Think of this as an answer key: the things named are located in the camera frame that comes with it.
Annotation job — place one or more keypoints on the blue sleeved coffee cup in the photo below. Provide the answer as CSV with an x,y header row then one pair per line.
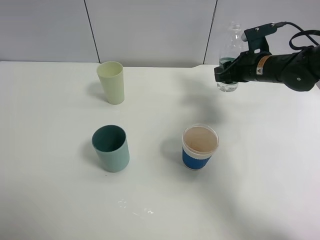
x,y
199,142

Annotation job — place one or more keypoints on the pale yellow tall cup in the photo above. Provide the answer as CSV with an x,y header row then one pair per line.
x,y
111,76

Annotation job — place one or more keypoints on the clear water bottle green label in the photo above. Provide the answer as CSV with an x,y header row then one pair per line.
x,y
232,44

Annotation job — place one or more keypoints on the teal green cup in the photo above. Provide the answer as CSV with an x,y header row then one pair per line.
x,y
111,145

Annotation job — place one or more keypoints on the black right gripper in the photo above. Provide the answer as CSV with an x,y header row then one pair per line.
x,y
244,68

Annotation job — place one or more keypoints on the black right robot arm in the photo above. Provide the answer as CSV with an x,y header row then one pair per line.
x,y
299,71

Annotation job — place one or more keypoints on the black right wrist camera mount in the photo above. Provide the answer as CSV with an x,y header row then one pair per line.
x,y
256,37

